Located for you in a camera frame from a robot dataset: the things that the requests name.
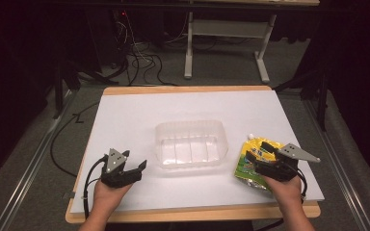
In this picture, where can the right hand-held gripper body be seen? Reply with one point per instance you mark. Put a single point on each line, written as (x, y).
(281, 168)

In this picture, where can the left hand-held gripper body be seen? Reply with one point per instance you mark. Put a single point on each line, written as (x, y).
(115, 174)

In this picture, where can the yellow green spout pouch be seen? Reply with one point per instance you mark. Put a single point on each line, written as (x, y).
(253, 154)

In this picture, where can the person's left hand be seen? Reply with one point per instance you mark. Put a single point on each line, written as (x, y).
(109, 194)

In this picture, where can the person's right hand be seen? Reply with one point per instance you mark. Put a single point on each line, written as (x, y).
(284, 191)

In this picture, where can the clear plastic container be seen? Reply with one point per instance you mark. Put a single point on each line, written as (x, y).
(191, 144)

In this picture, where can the white table cover sheet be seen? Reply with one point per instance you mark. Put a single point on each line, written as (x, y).
(179, 106)

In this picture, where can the black metal stand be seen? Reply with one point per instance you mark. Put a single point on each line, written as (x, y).
(318, 93)
(61, 86)

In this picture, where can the grey metal floor rail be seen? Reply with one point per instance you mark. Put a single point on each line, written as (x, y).
(29, 166)
(337, 154)

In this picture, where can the white metal desk frame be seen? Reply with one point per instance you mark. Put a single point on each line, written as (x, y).
(228, 30)

